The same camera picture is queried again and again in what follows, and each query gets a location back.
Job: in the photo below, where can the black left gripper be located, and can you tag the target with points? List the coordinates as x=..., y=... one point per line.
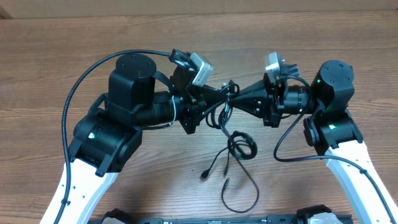
x=194, y=109

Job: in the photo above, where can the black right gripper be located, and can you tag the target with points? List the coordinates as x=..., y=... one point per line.
x=259, y=99

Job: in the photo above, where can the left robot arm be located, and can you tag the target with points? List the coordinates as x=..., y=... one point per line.
x=139, y=98

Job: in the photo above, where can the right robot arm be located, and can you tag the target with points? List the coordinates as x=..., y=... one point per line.
x=328, y=127

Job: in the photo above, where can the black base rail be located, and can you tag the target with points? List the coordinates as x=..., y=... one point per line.
x=313, y=214

